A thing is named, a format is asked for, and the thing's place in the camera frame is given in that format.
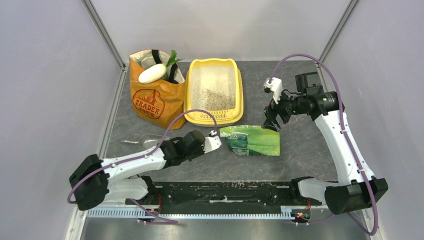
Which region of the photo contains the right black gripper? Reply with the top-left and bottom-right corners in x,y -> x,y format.
261,86 -> 307,132

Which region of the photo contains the green litter bag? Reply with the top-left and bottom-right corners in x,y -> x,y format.
219,125 -> 280,156

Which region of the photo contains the metal scoop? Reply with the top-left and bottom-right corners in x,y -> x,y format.
120,133 -> 163,150

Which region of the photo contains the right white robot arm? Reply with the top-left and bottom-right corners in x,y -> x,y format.
263,72 -> 389,215

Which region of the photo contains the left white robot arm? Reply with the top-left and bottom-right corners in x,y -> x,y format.
69,130 -> 213,211

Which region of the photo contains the yellow litter box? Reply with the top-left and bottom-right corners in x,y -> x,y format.
183,58 -> 244,127

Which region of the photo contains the orange paper grocery bag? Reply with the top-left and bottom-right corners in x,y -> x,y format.
129,49 -> 186,130

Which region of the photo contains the white daikon radish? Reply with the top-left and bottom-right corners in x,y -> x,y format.
138,63 -> 167,84

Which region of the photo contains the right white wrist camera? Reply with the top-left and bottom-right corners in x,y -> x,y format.
263,77 -> 283,104

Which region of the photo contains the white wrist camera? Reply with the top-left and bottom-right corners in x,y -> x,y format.
203,130 -> 222,154
263,77 -> 283,104

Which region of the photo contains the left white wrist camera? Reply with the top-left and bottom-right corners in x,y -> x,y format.
203,130 -> 222,154

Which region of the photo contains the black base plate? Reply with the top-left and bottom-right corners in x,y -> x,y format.
138,181 -> 322,215

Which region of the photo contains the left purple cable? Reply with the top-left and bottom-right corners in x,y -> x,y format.
66,109 -> 219,225

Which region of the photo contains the purple cable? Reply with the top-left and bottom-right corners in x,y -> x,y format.
66,109 -> 219,225
268,53 -> 379,237

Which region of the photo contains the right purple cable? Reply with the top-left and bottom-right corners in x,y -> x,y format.
268,53 -> 379,237

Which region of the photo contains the slotted cable duct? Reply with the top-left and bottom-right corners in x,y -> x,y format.
86,206 -> 298,221

